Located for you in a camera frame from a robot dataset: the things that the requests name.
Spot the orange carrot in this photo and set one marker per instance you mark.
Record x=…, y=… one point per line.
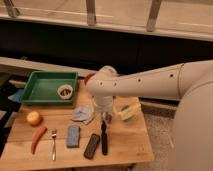
x=39, y=133

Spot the blue sponge block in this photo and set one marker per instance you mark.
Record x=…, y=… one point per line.
x=73, y=136

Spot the metal window post middle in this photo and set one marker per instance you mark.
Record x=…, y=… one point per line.
x=91, y=14

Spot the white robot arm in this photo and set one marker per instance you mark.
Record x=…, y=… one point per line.
x=191, y=86

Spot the blue object at left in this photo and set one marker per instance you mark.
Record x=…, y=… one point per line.
x=17, y=96

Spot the orange bowl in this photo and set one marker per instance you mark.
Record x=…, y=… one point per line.
x=86, y=79

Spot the metal window post right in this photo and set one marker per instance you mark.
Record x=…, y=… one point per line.
x=153, y=15

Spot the small white cup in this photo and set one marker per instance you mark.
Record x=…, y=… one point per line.
x=65, y=91

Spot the metal window post left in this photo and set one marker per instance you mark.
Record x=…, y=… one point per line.
x=11, y=9

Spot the silver fork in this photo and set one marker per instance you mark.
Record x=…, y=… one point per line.
x=54, y=135

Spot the metal window post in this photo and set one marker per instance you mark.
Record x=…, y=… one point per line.
x=11, y=9
x=91, y=14
x=153, y=15

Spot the green plastic tray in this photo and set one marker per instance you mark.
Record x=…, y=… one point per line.
x=42, y=88

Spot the red yellow apple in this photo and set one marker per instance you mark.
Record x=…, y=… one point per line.
x=34, y=118

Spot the black rectangular remote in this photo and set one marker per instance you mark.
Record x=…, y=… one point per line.
x=92, y=146

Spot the light blue cloth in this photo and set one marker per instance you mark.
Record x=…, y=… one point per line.
x=84, y=113

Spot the wooden table board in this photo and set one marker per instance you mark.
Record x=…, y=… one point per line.
x=128, y=142

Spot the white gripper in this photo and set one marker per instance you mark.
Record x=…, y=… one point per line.
x=103, y=104

